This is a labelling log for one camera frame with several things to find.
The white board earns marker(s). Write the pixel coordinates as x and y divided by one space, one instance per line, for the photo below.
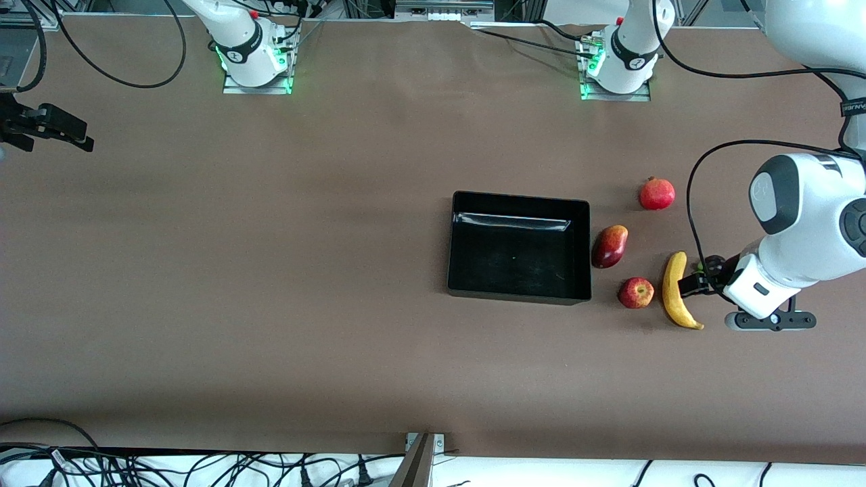
541 475

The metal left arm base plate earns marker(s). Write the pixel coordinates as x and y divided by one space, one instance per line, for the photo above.
643 96

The red pomegranate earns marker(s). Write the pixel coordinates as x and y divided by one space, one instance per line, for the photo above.
657 194

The red yellow mango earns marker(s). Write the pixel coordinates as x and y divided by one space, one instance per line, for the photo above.
609 247

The dark purple mangosteen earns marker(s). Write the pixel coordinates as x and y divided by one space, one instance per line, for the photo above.
712 261

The grey metal post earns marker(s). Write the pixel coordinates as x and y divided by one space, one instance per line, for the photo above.
414 470

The silver post bracket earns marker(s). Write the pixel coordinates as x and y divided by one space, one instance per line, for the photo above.
440 443

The yellow banana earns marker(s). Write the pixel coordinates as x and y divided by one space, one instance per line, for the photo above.
672 297

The silver metal rail block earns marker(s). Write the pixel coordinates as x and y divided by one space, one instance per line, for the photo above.
443 8

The silver corner bracket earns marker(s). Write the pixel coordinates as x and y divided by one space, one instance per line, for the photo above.
51 20

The black plastic box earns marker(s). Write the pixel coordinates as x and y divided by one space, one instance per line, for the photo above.
517 260

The brown paper table cover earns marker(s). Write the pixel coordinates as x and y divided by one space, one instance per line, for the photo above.
270 338

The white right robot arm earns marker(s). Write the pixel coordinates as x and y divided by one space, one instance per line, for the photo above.
243 47

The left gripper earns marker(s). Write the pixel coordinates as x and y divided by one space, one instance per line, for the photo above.
712 272

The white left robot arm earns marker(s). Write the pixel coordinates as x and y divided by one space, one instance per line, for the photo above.
812 203

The red apple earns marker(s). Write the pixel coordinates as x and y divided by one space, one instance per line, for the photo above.
636 293

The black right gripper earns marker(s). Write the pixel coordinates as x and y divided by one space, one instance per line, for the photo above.
27 124

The black power plug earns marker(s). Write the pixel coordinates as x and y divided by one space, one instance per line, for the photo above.
363 473
306 477

